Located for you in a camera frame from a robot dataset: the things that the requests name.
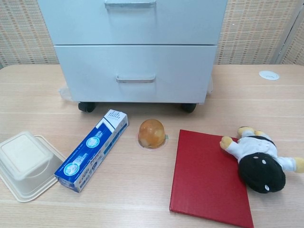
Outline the silver drawer handle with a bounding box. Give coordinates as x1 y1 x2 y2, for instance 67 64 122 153
115 75 156 84
104 0 157 10

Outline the white bottom cabinet drawer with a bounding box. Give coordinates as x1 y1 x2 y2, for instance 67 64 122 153
54 44 218 104

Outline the orange fruit jelly cup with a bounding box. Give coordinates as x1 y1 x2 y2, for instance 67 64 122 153
137 119 170 151

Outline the black caster wheel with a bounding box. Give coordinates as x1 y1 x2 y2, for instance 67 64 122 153
181 103 198 114
78 102 96 114

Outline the clear plastic film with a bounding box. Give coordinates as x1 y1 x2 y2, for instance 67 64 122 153
57 85 72 102
207 75 215 96

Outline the blue white toothpaste box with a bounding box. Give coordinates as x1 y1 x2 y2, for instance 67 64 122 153
54 109 130 194

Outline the red hardcover book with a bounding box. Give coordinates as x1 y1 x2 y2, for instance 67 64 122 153
169 129 255 228

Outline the plush doll white coat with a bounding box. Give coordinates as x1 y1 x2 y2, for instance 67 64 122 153
219 126 304 195

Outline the beige woven screen panel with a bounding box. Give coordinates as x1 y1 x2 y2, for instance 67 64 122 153
213 0 304 65
0 0 60 67

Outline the white foam food container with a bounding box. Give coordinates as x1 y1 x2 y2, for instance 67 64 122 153
0 131 67 203

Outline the silver bottom drawer handle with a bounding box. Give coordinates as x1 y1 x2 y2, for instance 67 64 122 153
115 75 156 84

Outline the white drawer cabinet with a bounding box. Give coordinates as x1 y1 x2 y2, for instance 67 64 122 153
38 0 228 105

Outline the white desk cable grommet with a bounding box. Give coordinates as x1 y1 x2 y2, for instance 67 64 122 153
258 70 281 81

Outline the white screen frame post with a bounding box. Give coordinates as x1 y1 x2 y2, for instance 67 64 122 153
275 0 304 65

